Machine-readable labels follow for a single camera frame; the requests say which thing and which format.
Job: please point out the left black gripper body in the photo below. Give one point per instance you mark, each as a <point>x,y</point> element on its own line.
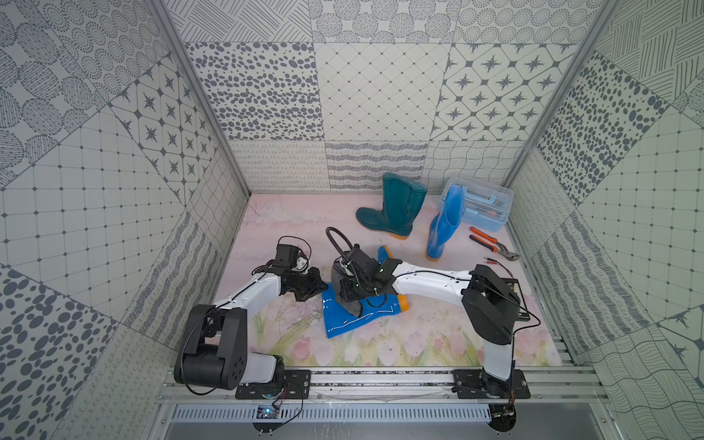
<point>307,280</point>

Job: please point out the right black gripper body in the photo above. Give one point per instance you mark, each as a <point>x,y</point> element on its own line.
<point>356,288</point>

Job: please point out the blue rubber boot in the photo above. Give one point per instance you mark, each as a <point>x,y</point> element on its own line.
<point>343,318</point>
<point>446,223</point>

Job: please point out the green rubber boot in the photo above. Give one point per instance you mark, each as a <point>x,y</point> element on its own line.
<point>402,201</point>

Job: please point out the grey microfibre cloth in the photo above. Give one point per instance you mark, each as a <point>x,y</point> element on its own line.
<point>345,284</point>

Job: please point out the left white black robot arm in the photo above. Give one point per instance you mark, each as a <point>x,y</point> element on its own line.
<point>214,350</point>

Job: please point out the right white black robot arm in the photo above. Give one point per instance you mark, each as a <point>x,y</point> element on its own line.
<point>491,306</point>

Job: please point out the white ventilation grille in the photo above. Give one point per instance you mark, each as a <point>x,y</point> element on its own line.
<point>324,412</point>

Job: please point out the light blue plastic toolbox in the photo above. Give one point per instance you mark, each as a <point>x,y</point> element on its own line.
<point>486,205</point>

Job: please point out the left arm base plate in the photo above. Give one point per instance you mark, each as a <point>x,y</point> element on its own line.
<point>294,383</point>

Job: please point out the orange handled pliers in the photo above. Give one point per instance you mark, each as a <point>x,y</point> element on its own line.
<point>493,244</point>

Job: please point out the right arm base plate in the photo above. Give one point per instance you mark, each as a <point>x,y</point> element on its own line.
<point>478,384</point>

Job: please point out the aluminium mounting rail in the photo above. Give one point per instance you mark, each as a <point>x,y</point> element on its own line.
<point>438,385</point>

